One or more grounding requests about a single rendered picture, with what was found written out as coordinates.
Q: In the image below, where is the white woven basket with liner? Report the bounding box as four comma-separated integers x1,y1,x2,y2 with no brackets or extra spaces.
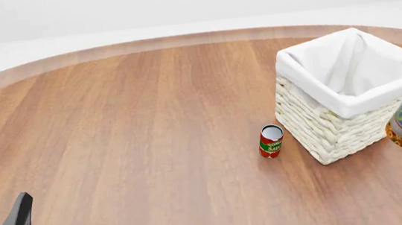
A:
266,22,402,171

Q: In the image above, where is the red tomato sauce can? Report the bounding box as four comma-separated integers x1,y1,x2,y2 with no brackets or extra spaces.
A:
255,122,287,160

